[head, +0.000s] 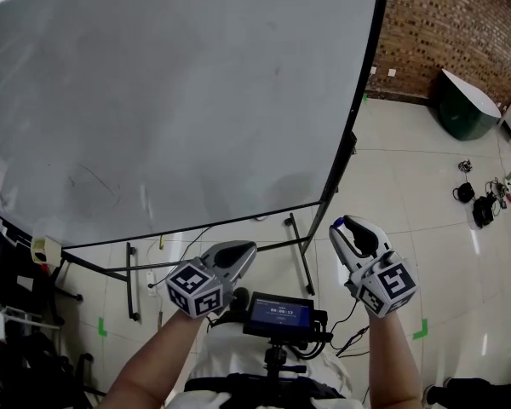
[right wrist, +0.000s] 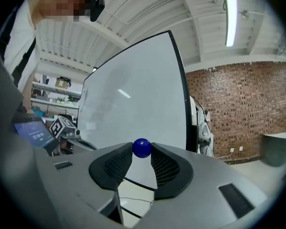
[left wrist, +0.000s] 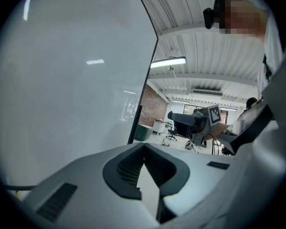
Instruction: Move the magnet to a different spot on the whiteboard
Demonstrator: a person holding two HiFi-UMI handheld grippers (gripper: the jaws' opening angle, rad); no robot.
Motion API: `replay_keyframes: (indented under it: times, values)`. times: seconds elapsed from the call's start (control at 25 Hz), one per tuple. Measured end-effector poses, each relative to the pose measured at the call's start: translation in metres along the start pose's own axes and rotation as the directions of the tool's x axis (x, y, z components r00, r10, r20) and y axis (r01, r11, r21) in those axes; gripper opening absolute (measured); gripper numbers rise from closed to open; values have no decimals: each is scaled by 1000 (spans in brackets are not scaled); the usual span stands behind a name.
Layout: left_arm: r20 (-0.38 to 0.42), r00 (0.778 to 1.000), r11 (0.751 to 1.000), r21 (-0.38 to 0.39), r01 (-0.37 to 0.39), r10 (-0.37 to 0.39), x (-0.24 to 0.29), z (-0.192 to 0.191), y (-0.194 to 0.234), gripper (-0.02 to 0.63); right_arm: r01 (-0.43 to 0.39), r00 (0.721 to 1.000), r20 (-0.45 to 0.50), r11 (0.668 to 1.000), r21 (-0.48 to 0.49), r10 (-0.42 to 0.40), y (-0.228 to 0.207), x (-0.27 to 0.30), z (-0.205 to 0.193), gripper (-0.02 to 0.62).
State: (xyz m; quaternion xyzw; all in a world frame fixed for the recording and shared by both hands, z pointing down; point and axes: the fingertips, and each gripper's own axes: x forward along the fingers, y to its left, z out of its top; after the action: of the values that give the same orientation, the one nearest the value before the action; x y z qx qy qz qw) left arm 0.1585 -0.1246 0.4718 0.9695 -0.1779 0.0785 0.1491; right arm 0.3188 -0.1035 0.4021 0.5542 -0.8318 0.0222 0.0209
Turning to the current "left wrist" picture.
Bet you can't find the black swivel office chair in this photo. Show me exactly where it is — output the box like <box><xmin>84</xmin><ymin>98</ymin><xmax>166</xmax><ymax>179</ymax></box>
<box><xmin>166</xmin><ymin>111</ymin><xmax>179</xmax><ymax>142</ymax></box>

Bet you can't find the black harness strap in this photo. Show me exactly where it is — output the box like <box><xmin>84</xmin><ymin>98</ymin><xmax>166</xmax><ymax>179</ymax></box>
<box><xmin>262</xmin><ymin>53</ymin><xmax>273</xmax><ymax>83</ymax></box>

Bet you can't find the ceiling light bar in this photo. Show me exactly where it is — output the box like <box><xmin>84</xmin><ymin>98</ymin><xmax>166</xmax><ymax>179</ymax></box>
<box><xmin>150</xmin><ymin>56</ymin><xmax>187</xmax><ymax>69</ymax></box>

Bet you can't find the person's head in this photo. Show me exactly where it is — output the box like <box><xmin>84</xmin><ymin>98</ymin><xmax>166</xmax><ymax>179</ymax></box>
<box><xmin>218</xmin><ymin>0</ymin><xmax>269</xmax><ymax>42</ymax></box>

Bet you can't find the person's right forearm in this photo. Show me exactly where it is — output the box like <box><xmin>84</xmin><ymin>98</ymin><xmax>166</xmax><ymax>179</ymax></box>
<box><xmin>204</xmin><ymin>124</ymin><xmax>231</xmax><ymax>142</ymax></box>

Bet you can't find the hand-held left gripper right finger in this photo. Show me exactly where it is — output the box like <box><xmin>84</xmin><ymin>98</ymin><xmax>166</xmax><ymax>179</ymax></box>
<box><xmin>143</xmin><ymin>143</ymin><xmax>252</xmax><ymax>229</ymax></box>

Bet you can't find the white metal cabinet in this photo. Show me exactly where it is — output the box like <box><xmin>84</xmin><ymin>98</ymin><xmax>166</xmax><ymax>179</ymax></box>
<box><xmin>153</xmin><ymin>119</ymin><xmax>168</xmax><ymax>136</ymax></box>

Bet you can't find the black metal stand frame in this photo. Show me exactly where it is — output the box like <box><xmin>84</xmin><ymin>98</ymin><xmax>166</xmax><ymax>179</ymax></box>
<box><xmin>127</xmin><ymin>104</ymin><xmax>144</xmax><ymax>146</ymax></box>

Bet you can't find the person's white shirt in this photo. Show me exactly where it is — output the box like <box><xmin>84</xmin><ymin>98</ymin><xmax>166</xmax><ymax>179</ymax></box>
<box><xmin>233</xmin><ymin>13</ymin><xmax>286</xmax><ymax>229</ymax></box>

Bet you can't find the black head-worn camera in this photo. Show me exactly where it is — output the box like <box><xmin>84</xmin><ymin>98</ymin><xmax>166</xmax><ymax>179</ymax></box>
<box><xmin>203</xmin><ymin>0</ymin><xmax>230</xmax><ymax>30</ymax></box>

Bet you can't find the grey helmet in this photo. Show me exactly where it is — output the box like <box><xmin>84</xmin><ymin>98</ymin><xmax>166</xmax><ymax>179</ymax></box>
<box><xmin>184</xmin><ymin>139</ymin><xmax>196</xmax><ymax>150</ymax></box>

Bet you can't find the ceiling air vent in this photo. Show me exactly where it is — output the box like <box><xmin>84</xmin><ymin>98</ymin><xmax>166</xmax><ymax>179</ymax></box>
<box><xmin>192</xmin><ymin>88</ymin><xmax>224</xmax><ymax>96</ymax></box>

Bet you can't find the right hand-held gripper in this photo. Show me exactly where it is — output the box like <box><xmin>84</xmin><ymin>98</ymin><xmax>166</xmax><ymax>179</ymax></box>
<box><xmin>171</xmin><ymin>105</ymin><xmax>227</xmax><ymax>149</ymax></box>

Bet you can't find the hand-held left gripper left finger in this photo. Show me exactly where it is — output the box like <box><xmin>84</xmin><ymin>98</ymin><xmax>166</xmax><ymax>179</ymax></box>
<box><xmin>21</xmin><ymin>142</ymin><xmax>162</xmax><ymax>229</ymax></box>

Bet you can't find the large white whiteboard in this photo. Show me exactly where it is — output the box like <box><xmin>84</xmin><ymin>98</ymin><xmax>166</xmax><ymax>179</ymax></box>
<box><xmin>0</xmin><ymin>0</ymin><xmax>159</xmax><ymax>195</ymax></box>

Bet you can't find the dark green bin white lid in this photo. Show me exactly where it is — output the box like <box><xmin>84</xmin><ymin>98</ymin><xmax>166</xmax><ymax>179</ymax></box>
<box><xmin>134</xmin><ymin>124</ymin><xmax>153</xmax><ymax>142</ymax></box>

